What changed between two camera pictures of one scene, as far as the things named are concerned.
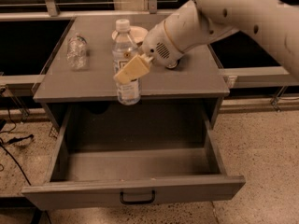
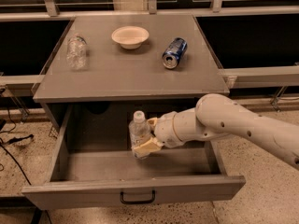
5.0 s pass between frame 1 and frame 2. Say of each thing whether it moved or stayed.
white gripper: moved
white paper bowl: stayed
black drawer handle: stayed
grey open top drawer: stayed
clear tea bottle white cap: moved
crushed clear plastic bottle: stayed
